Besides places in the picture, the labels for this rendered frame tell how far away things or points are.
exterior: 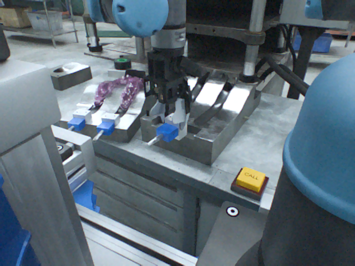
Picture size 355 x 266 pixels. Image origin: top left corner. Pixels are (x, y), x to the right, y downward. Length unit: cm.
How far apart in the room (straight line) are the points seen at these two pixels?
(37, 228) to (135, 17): 28
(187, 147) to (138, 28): 47
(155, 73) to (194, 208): 50
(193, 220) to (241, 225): 62
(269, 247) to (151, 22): 31
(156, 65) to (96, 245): 37
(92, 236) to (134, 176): 60
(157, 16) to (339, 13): 36
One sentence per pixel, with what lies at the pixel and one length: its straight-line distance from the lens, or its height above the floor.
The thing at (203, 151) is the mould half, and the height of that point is 85.
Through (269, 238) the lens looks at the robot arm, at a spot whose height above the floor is 116.
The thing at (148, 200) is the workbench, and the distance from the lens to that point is 106.
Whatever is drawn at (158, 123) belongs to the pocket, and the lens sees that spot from 85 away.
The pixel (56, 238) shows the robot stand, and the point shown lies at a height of 114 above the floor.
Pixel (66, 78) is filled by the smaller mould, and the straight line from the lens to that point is 138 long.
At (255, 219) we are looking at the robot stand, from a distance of 34.
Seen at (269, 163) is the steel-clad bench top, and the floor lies 80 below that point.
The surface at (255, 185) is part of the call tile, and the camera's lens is 68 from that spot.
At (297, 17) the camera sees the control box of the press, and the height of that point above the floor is 111.
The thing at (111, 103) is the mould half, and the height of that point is 87.
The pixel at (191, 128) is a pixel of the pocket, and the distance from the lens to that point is 79.
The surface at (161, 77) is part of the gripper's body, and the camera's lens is 58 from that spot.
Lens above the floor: 129
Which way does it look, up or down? 33 degrees down
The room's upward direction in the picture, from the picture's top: straight up
